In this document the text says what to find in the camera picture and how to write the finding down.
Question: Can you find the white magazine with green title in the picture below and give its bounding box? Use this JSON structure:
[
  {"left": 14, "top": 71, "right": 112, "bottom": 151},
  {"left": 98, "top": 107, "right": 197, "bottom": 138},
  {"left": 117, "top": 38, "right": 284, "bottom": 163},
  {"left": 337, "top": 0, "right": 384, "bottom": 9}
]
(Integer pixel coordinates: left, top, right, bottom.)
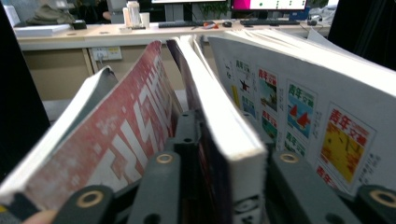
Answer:
[{"left": 206, "top": 29, "right": 396, "bottom": 203}]

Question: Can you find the white cup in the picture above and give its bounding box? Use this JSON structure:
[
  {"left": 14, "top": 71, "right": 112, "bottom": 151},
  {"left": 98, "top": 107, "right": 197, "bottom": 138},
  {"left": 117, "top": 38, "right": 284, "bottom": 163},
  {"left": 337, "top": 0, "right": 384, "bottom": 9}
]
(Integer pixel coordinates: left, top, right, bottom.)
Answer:
[{"left": 138, "top": 12, "right": 151, "bottom": 29}]

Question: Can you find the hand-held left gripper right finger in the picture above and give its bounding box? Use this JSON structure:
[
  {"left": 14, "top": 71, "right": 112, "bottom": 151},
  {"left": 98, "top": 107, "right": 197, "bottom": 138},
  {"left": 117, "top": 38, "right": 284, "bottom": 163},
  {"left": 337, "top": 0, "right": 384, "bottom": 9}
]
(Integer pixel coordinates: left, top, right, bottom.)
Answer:
[{"left": 247, "top": 113, "right": 276, "bottom": 200}]

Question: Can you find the beige office desk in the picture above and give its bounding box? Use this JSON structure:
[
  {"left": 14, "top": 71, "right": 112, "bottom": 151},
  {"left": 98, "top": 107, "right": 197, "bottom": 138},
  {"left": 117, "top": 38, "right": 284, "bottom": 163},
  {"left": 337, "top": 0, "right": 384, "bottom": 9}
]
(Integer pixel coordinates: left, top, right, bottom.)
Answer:
[{"left": 13, "top": 20, "right": 332, "bottom": 102}]

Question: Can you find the stack of white papers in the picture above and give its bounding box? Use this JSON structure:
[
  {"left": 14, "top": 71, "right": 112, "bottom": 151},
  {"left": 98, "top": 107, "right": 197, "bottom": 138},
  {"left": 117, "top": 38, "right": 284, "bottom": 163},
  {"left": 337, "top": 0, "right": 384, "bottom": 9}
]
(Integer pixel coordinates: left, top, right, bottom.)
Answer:
[{"left": 13, "top": 23, "right": 72, "bottom": 37}]

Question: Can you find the dark purple magazine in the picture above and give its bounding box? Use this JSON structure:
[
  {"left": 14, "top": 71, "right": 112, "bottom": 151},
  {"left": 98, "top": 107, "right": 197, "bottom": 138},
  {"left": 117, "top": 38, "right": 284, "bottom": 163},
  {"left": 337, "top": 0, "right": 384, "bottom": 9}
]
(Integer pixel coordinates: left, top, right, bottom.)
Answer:
[{"left": 166, "top": 35, "right": 269, "bottom": 224}]

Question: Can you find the computer monitor with pink screen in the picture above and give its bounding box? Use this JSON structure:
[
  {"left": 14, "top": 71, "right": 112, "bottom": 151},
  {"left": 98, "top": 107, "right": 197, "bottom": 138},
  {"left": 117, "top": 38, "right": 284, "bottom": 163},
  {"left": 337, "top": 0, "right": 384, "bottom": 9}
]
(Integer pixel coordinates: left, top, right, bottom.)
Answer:
[{"left": 232, "top": 0, "right": 307, "bottom": 12}]

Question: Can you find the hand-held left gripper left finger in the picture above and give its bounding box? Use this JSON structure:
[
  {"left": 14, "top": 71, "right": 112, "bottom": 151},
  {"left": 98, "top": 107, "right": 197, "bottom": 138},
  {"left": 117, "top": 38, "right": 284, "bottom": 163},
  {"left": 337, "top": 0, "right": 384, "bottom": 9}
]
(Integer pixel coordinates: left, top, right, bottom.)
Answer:
[{"left": 166, "top": 110, "right": 202, "bottom": 200}]

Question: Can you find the white power strip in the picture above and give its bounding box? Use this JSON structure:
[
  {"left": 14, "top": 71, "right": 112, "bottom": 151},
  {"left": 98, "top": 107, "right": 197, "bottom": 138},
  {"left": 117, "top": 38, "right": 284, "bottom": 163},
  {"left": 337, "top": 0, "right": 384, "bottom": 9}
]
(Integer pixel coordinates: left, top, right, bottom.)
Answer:
[{"left": 91, "top": 46, "right": 123, "bottom": 63}]

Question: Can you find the black curtain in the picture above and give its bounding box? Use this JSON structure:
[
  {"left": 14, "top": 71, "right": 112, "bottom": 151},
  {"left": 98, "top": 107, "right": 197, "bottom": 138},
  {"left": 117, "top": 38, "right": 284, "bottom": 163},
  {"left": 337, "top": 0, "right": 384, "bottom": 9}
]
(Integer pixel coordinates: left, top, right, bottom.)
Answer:
[
  {"left": 0, "top": 3, "right": 50, "bottom": 181},
  {"left": 328, "top": 0, "right": 396, "bottom": 71}
]

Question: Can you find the olive cloth bundle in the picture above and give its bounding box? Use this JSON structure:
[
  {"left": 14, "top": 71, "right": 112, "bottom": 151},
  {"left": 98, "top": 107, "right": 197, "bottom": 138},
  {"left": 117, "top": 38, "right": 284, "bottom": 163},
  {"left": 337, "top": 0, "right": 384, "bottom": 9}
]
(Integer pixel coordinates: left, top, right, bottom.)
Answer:
[{"left": 26, "top": 3, "right": 76, "bottom": 26}]

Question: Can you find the red magazine with white title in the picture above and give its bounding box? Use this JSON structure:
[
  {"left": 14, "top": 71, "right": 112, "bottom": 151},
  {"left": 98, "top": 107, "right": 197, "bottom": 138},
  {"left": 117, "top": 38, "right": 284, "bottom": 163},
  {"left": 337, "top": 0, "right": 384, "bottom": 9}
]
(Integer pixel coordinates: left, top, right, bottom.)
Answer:
[{"left": 0, "top": 40, "right": 185, "bottom": 213}]

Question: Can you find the black keyboard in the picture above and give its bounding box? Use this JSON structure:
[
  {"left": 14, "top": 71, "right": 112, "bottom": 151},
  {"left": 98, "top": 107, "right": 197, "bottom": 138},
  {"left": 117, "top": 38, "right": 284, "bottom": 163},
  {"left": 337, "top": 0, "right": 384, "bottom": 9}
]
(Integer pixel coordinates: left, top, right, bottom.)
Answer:
[
  {"left": 239, "top": 19, "right": 302, "bottom": 26},
  {"left": 158, "top": 20, "right": 200, "bottom": 29}
]

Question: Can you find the computer monitor on stand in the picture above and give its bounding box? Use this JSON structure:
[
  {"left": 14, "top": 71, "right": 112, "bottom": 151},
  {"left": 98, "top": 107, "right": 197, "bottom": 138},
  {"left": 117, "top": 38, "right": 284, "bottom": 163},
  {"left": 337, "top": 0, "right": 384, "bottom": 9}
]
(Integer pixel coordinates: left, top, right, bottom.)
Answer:
[{"left": 150, "top": 0, "right": 227, "bottom": 22}]

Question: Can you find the green plant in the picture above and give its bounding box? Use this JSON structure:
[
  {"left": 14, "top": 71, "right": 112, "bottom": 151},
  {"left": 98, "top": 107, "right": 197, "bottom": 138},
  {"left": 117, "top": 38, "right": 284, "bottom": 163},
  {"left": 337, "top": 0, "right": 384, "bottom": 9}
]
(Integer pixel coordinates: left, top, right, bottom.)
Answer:
[{"left": 199, "top": 2, "right": 232, "bottom": 20}]

